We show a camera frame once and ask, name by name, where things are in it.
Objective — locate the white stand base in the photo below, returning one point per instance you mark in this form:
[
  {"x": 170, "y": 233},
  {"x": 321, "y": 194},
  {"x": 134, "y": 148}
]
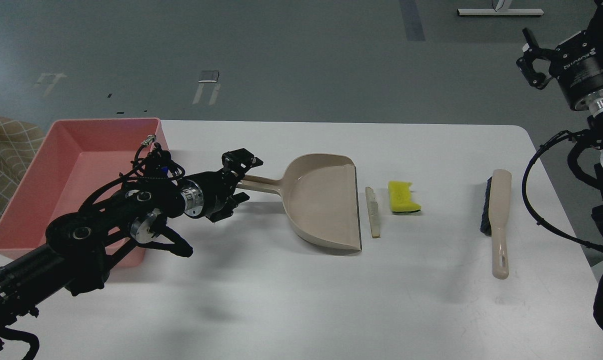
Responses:
[{"x": 532, "y": 13}]

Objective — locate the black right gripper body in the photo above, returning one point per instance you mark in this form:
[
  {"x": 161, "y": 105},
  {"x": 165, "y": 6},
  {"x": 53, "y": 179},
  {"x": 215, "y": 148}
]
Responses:
[{"x": 578, "y": 69}]

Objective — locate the triangular toast slice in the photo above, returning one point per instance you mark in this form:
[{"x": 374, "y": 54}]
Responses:
[{"x": 373, "y": 212}]

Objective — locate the pink plastic bin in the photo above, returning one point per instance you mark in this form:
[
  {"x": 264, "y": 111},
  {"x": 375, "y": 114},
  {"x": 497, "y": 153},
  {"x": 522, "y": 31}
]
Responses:
[{"x": 76, "y": 158}]

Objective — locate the beige hand brush black bristles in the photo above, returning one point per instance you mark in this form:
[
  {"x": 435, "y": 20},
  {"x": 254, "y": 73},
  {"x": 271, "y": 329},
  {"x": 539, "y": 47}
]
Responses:
[{"x": 494, "y": 219}]

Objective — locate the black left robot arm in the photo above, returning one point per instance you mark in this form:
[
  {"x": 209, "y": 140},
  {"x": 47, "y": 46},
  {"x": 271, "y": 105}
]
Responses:
[{"x": 132, "y": 211}]

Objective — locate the beige checkered cloth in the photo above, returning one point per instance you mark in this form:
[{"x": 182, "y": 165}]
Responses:
[{"x": 19, "y": 143}]

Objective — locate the yellow green sponge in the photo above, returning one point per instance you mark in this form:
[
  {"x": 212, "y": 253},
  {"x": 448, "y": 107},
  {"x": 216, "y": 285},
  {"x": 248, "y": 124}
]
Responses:
[{"x": 400, "y": 198}]

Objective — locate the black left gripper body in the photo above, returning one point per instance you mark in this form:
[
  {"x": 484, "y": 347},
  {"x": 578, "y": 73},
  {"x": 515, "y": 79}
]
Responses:
[{"x": 201, "y": 190}]

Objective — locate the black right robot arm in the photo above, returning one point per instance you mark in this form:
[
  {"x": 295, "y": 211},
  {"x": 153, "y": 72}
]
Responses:
[{"x": 585, "y": 159}]

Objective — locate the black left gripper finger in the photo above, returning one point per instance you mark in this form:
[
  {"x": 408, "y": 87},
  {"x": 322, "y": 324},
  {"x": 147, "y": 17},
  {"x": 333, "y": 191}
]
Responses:
[
  {"x": 239, "y": 162},
  {"x": 224, "y": 206}
]

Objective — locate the beige plastic dustpan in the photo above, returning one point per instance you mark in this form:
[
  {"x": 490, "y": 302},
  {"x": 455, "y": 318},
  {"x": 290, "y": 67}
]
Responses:
[{"x": 319, "y": 193}]

